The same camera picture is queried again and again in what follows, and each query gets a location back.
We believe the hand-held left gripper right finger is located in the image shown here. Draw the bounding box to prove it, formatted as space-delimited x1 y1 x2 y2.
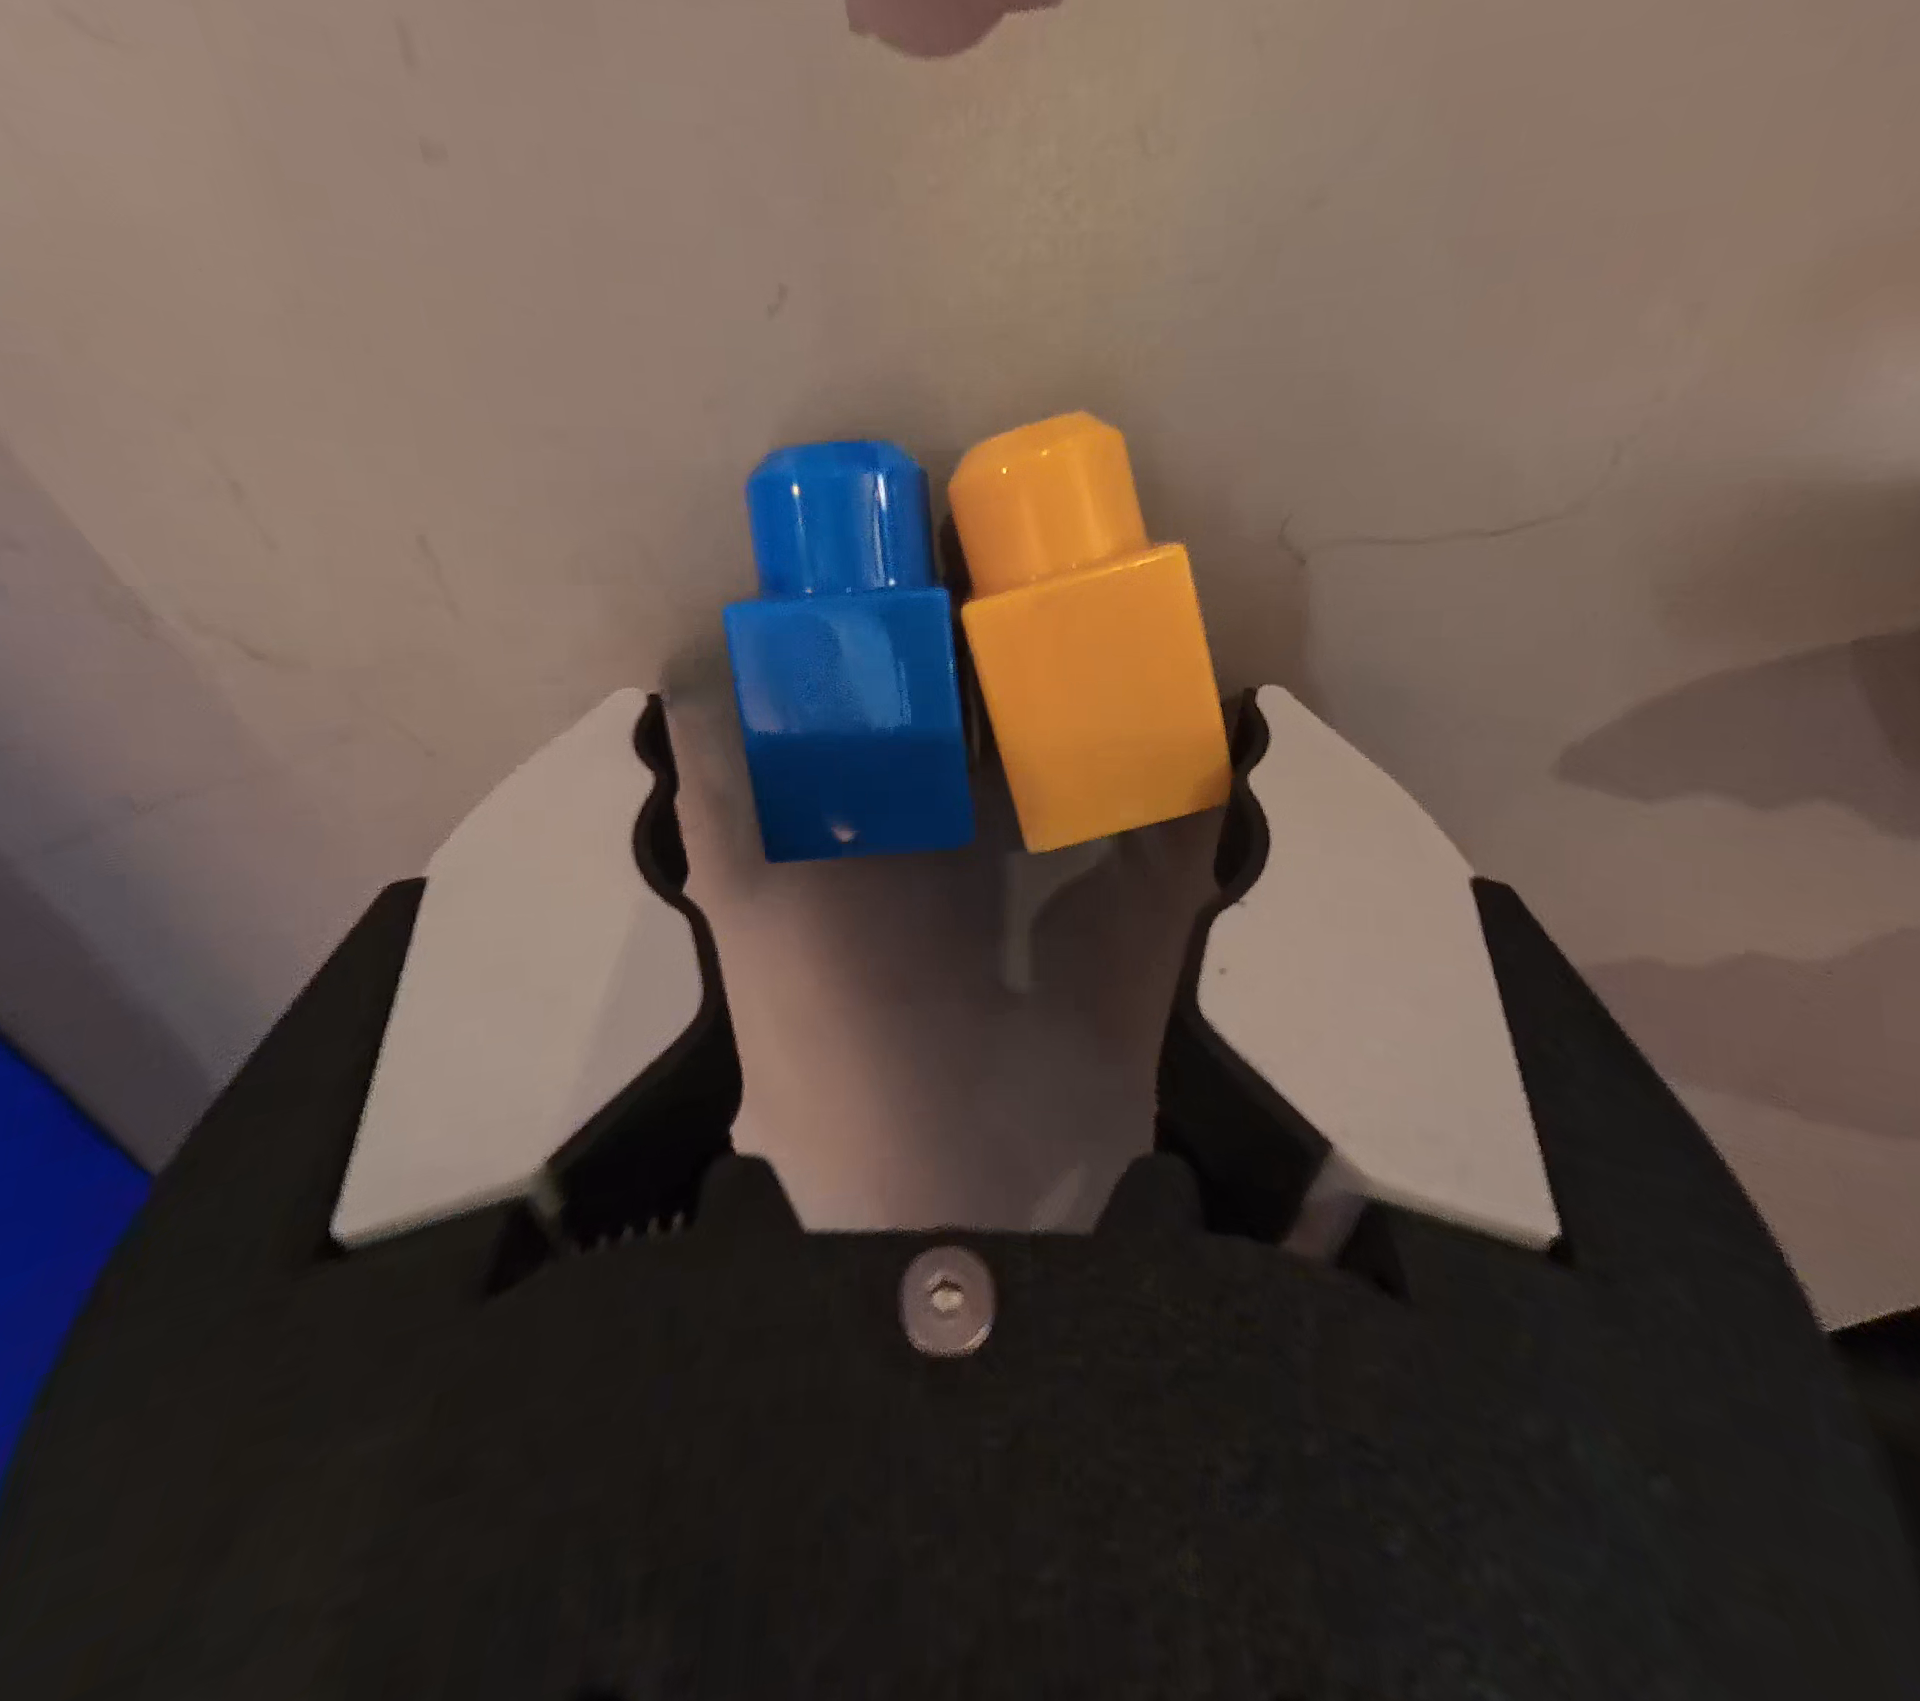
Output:
1152 685 1562 1269

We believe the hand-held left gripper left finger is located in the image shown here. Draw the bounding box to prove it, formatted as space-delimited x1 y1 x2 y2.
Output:
326 685 745 1262

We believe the yellow single-stud toy block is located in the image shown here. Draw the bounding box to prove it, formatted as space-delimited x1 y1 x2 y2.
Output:
945 411 1235 856

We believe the blue single-stud toy block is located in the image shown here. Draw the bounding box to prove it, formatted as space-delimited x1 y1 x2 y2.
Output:
723 435 977 866

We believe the blue plastic storage bin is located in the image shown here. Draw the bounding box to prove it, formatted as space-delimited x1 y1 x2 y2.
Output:
0 1032 153 1439

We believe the grey desk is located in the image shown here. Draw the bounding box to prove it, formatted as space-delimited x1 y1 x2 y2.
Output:
0 0 1920 1342

